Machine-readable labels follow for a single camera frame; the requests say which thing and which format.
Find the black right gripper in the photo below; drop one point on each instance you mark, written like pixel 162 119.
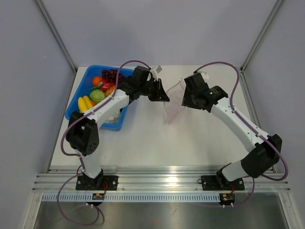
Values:
pixel 186 101

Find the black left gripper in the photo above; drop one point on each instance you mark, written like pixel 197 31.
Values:
pixel 159 94

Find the clear zip top bag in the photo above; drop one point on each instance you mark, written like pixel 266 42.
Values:
pixel 174 106

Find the purple grape bunch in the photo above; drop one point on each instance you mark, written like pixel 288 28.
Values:
pixel 110 76

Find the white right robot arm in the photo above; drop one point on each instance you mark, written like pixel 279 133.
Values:
pixel 263 149

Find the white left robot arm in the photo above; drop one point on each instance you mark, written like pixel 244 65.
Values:
pixel 83 130

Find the white green napa cabbage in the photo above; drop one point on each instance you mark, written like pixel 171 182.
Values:
pixel 114 117

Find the pink dragon fruit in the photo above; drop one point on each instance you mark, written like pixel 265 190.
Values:
pixel 105 85

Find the round green cabbage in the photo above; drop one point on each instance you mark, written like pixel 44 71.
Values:
pixel 97 96

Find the yellow banana bunch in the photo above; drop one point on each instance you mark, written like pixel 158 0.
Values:
pixel 84 104

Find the blue plastic bin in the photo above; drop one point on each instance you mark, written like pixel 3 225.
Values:
pixel 85 88

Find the right small circuit board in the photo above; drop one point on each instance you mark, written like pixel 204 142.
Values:
pixel 227 199

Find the small circuit board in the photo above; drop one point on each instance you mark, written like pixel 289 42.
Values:
pixel 98 196
pixel 227 199

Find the left small circuit board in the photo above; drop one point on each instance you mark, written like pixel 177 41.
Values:
pixel 98 196

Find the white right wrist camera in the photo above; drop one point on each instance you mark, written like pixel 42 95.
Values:
pixel 205 76

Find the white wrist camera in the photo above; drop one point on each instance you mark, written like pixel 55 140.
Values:
pixel 205 76
pixel 155 71

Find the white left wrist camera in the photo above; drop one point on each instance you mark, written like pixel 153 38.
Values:
pixel 155 71

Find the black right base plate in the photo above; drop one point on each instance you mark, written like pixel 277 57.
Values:
pixel 214 183

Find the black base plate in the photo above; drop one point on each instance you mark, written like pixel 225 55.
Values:
pixel 214 183
pixel 104 182

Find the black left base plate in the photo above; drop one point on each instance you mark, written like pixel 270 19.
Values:
pixel 104 182

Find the right aluminium frame post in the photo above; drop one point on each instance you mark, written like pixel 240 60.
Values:
pixel 262 33

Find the aluminium frame post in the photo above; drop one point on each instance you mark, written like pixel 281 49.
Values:
pixel 52 27
pixel 262 33

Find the left aluminium frame post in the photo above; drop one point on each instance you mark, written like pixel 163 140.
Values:
pixel 52 27

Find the aluminium front rail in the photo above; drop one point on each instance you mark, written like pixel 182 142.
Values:
pixel 130 180

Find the slotted cable duct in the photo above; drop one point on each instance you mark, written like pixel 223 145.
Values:
pixel 134 197

